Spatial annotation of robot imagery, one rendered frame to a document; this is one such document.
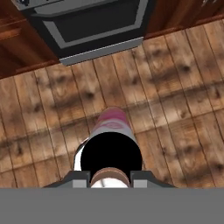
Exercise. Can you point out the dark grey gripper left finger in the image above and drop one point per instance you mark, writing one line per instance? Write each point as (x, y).
(79, 178)

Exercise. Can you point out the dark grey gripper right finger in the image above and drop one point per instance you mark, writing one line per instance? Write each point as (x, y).
(141, 178)

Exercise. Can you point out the pink and white bottle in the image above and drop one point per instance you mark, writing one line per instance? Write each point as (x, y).
(110, 145)

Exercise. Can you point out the brown wooden cupboard run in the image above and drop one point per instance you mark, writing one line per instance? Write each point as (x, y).
(20, 43)
(186, 14)

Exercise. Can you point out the black and grey oven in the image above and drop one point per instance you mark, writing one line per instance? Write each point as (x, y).
(87, 26)

